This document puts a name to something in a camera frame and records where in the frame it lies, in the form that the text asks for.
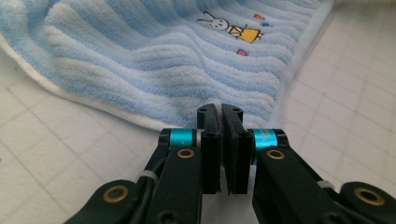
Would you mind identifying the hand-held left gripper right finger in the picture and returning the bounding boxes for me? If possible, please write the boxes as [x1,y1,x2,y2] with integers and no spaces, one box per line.
[220,104,290,196]

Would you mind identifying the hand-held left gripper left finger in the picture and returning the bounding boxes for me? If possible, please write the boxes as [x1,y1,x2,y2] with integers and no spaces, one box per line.
[158,103,223,195]

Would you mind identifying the blue striped towel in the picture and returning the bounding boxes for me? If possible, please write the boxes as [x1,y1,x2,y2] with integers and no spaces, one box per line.
[0,0,336,132]

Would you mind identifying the white grid mat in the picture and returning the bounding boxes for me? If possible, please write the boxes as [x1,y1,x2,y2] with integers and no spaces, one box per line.
[0,0,396,224]

